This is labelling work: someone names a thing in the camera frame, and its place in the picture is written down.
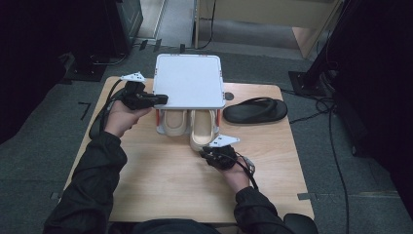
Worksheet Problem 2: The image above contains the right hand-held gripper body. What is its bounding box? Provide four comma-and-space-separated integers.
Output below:
207, 135, 242, 171

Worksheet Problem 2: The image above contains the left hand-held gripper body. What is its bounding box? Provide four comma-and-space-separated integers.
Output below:
120, 71, 154, 111

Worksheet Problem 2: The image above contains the cream clog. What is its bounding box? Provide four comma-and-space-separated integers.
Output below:
162, 109, 189, 137
189, 109, 217, 152

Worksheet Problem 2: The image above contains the white shoe rack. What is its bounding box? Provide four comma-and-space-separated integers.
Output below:
152, 53, 227, 136

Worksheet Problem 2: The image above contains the black flip-flop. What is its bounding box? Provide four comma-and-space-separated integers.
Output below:
222, 97, 289, 125
89, 87, 131, 140

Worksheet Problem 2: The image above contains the person's right hand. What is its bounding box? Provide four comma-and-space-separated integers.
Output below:
222, 157, 257, 193

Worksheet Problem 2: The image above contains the person's left hand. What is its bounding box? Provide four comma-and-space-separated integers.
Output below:
104, 100, 153, 138

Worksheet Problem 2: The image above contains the wristwatch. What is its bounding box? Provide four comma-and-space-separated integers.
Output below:
242, 156, 257, 175

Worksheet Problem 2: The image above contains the black cabinet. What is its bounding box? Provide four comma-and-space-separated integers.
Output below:
69, 0, 144, 66

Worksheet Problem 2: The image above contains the person's torso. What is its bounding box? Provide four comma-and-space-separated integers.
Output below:
108, 217, 242, 234

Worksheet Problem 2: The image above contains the grey floor tape strip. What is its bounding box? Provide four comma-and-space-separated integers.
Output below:
296, 192, 318, 201

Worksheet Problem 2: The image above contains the black metal stand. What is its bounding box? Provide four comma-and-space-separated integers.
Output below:
287, 0, 355, 98

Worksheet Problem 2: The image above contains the wooden cabinet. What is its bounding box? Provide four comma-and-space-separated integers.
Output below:
194, 0, 345, 59

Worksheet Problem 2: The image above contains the right hand-held gripper cable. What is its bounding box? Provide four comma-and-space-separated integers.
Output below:
223, 152, 260, 191

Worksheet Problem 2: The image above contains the black hanging cable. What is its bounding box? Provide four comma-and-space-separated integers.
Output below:
198, 0, 217, 51

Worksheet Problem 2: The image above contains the black floor cable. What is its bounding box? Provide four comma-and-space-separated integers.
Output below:
281, 87, 351, 234

